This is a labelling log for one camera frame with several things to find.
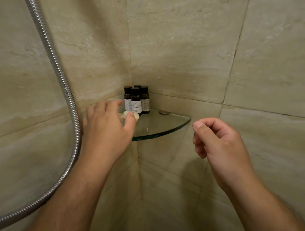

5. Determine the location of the chrome shower hose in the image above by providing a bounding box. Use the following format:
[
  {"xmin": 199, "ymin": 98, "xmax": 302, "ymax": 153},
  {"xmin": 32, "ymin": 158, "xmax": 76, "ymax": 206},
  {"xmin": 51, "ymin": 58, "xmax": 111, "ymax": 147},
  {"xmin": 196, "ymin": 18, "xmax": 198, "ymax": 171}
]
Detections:
[{"xmin": 0, "ymin": 0, "xmax": 83, "ymax": 230}]

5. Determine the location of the person's left hand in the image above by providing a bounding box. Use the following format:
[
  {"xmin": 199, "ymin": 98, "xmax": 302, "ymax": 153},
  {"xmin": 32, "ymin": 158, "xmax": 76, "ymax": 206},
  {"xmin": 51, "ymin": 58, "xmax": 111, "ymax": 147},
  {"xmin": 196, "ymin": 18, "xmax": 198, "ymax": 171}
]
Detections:
[{"xmin": 81, "ymin": 99, "xmax": 138, "ymax": 167}]

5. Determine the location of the glass corner shelf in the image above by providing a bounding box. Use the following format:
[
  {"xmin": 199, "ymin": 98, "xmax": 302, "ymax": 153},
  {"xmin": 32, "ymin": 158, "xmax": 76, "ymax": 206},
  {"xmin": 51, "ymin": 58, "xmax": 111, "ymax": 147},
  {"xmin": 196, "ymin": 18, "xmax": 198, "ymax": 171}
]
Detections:
[{"xmin": 119, "ymin": 109, "xmax": 191, "ymax": 142}]

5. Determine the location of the person's right forearm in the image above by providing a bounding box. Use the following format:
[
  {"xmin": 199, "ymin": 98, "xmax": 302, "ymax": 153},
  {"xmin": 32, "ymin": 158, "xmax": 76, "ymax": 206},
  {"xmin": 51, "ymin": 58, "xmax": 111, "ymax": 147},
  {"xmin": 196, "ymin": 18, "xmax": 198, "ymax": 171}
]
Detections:
[{"xmin": 224, "ymin": 175, "xmax": 305, "ymax": 231}]

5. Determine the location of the person's left forearm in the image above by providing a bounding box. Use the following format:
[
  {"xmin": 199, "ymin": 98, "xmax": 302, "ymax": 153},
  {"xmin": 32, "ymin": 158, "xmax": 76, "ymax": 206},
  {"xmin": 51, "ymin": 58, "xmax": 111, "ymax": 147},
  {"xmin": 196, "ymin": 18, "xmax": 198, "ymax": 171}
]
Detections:
[{"xmin": 27, "ymin": 152, "xmax": 127, "ymax": 231}]

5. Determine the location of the brown bottle white label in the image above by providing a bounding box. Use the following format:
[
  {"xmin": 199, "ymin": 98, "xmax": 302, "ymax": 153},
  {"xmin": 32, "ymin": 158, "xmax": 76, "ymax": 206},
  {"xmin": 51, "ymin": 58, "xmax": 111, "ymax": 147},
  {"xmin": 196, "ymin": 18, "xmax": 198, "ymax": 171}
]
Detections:
[
  {"xmin": 131, "ymin": 87, "xmax": 142, "ymax": 116},
  {"xmin": 123, "ymin": 86, "xmax": 132, "ymax": 112}
]

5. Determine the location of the cream soap piece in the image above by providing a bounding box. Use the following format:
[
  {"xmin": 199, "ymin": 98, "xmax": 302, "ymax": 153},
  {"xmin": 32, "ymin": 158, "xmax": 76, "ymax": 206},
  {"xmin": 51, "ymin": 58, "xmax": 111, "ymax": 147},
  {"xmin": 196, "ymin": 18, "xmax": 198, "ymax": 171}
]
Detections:
[{"xmin": 119, "ymin": 111, "xmax": 140, "ymax": 122}]

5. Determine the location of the person's right hand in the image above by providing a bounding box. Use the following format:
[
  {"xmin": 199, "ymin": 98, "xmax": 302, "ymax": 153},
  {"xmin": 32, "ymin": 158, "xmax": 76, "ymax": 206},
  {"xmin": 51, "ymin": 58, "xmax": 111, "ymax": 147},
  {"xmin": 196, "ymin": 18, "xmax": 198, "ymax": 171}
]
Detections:
[{"xmin": 192, "ymin": 118, "xmax": 253, "ymax": 192}]

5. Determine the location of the brown bottle grey label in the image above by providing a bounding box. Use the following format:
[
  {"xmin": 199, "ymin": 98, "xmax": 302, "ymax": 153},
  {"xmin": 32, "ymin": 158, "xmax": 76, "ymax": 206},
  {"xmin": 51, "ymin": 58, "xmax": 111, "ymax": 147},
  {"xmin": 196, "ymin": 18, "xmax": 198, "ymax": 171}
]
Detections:
[{"xmin": 140, "ymin": 86, "xmax": 150, "ymax": 115}]

